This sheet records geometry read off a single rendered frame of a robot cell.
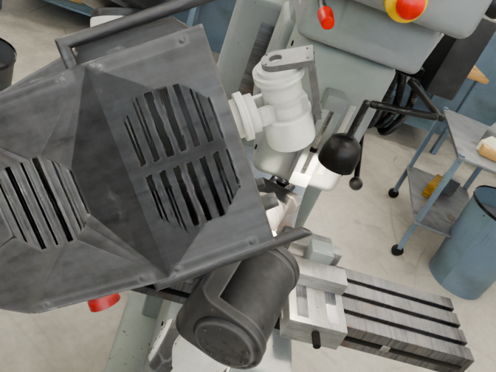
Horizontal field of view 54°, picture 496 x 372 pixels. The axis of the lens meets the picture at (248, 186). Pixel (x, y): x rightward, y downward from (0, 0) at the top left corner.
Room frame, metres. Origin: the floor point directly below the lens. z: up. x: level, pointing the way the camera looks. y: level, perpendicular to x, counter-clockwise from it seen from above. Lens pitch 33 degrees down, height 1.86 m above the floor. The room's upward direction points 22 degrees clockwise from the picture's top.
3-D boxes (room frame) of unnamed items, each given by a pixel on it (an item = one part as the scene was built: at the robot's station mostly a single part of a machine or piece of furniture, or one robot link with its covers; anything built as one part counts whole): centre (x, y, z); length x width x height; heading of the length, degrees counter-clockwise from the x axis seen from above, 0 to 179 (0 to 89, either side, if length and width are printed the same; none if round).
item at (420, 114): (0.87, -0.22, 1.58); 0.17 x 0.01 x 0.01; 117
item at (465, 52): (1.36, -0.36, 1.62); 0.20 x 0.09 x 0.21; 9
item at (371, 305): (1.01, -0.13, 0.92); 1.24 x 0.23 x 0.08; 99
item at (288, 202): (0.92, -0.06, 1.23); 0.13 x 0.12 x 0.10; 81
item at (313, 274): (0.98, -0.25, 1.05); 0.15 x 0.06 x 0.04; 101
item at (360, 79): (1.01, -0.07, 1.47); 0.21 x 0.19 x 0.32; 99
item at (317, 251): (1.03, -0.24, 1.07); 0.06 x 0.05 x 0.06; 101
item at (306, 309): (1.00, -0.25, 1.01); 0.35 x 0.15 x 0.11; 11
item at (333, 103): (0.90, -0.09, 1.45); 0.04 x 0.04 x 0.21; 9
